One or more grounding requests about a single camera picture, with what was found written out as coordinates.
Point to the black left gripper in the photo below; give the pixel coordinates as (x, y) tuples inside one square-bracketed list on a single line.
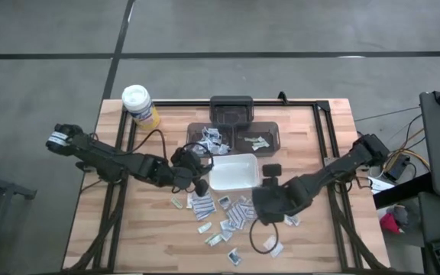
[(185, 168)]

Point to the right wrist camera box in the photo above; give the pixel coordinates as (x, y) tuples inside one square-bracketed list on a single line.
[(271, 170)]

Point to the red and grey cloth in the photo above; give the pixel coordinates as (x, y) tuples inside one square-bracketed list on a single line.
[(388, 223)]

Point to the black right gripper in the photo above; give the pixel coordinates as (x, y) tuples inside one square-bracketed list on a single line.
[(277, 200)]

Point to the grey translucent plastic bin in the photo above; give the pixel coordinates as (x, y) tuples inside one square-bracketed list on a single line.
[(231, 110), (243, 149), (190, 137)]

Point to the plain white packet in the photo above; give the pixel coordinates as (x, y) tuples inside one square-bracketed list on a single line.
[(263, 141), (217, 240), (189, 200), (273, 245)]

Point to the green print white packet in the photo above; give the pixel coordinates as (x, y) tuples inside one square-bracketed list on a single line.
[(209, 239), (257, 146), (176, 203)]

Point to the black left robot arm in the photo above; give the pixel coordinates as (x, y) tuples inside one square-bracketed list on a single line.
[(101, 154)]

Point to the grey metal stand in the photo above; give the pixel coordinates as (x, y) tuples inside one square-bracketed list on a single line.
[(6, 188)]

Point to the white plastic bin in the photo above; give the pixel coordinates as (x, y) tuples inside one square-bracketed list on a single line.
[(235, 172)]

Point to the blue striped white packet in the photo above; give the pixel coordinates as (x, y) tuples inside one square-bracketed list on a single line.
[(240, 215), (204, 206)]

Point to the yellow Lysol wipes canister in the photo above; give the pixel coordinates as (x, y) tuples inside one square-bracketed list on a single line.
[(140, 105)]

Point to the white paper sheet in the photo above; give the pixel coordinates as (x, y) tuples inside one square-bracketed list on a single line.
[(380, 186)]

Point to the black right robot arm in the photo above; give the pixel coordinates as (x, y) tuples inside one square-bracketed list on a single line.
[(338, 168)]

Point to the black desk crossbar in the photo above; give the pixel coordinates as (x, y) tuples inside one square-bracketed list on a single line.
[(399, 192)]

